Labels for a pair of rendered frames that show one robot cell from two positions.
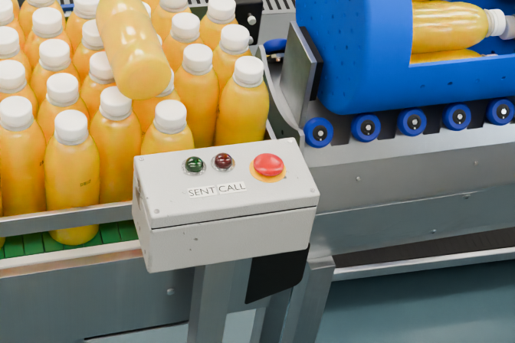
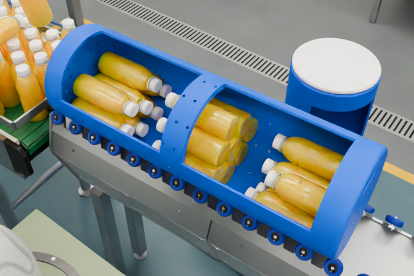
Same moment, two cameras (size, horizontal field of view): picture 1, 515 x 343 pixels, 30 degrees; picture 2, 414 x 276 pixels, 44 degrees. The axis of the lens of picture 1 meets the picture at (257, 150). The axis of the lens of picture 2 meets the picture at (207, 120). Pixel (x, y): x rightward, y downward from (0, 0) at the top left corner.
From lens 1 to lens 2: 1.51 m
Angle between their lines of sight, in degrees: 40
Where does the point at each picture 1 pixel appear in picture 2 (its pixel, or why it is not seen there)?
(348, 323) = (206, 265)
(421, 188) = (99, 174)
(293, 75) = not seen: hidden behind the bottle
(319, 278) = (94, 198)
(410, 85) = (66, 111)
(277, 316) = (130, 220)
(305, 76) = not seen: hidden behind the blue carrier
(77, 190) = not seen: outside the picture
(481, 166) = (126, 182)
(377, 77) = (49, 98)
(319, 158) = (57, 129)
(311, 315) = (99, 216)
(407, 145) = (92, 147)
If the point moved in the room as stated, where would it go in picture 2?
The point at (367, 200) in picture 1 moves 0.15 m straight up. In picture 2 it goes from (77, 163) to (68, 129)
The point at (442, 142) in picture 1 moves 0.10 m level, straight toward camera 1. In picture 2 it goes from (107, 156) to (73, 165)
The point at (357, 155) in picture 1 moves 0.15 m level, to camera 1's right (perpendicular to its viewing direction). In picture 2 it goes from (71, 138) to (92, 170)
